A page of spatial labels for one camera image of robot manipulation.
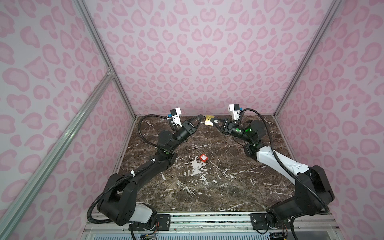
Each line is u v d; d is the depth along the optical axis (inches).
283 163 19.3
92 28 29.5
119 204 16.6
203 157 37.4
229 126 24.9
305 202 19.8
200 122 26.7
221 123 26.8
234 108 26.3
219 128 25.8
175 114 26.0
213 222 29.5
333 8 27.4
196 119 26.7
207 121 26.6
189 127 24.8
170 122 25.7
